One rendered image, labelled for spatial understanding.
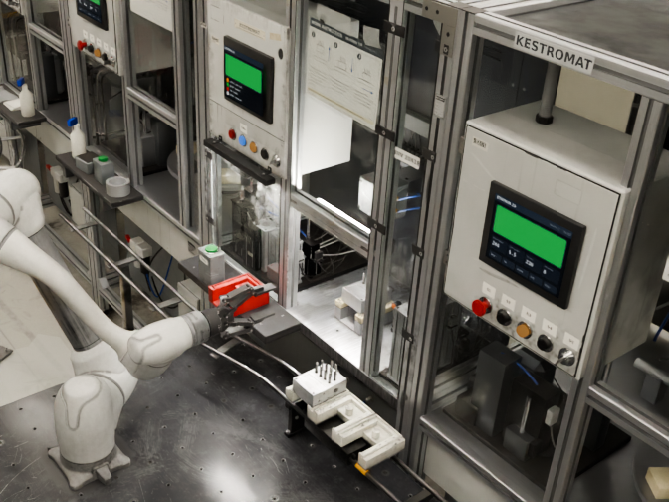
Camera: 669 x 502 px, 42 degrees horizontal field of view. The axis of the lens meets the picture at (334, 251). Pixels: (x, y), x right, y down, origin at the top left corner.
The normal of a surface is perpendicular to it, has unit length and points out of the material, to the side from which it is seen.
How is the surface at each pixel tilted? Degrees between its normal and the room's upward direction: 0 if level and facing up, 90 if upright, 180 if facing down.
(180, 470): 0
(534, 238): 90
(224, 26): 90
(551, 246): 90
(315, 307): 0
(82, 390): 5
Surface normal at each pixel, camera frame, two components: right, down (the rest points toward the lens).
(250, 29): -0.78, 0.28
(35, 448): 0.05, -0.86
